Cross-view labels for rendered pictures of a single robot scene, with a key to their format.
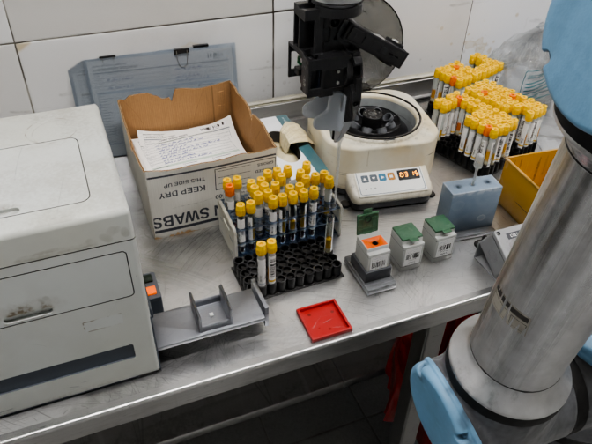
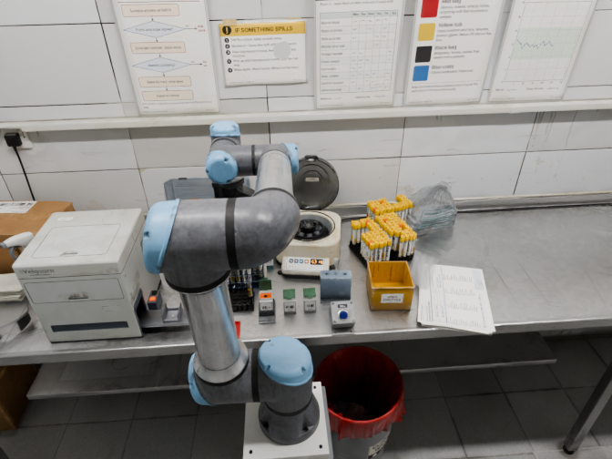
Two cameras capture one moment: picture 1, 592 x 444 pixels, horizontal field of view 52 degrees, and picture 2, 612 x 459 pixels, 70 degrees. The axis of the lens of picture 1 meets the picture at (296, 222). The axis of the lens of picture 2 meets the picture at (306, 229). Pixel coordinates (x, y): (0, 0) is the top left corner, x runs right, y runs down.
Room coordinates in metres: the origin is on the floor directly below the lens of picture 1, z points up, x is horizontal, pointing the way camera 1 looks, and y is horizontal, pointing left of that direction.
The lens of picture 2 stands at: (-0.15, -0.59, 1.88)
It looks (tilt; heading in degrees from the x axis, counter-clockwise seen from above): 34 degrees down; 20
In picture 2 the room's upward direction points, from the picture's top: 1 degrees counter-clockwise
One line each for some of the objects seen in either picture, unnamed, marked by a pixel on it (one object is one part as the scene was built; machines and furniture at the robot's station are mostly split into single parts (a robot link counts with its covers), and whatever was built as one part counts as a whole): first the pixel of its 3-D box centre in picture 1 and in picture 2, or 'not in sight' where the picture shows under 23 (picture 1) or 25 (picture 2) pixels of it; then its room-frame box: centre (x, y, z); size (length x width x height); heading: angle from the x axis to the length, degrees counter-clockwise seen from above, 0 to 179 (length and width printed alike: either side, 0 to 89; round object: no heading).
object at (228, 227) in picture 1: (279, 218); (236, 273); (0.86, 0.03, 0.91); 0.20 x 0.10 x 0.07; 113
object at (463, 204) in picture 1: (467, 206); (335, 285); (0.90, -0.32, 0.92); 0.10 x 0.07 x 0.10; 108
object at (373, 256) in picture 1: (372, 255); (266, 302); (0.76, -0.13, 0.92); 0.05 x 0.04 x 0.06; 23
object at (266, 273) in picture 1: (287, 247); (226, 290); (0.76, 0.01, 0.93); 0.17 x 0.09 x 0.11; 114
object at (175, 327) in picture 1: (196, 316); (165, 315); (0.61, 0.14, 0.92); 0.21 x 0.07 x 0.05; 113
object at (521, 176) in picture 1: (547, 191); (388, 285); (0.95, -0.48, 0.93); 0.13 x 0.13 x 0.10; 19
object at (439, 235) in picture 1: (437, 238); (310, 300); (0.82, -0.25, 0.91); 0.05 x 0.04 x 0.07; 23
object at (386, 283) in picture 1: (370, 267); (267, 309); (0.76, -0.13, 0.89); 0.09 x 0.05 x 0.04; 23
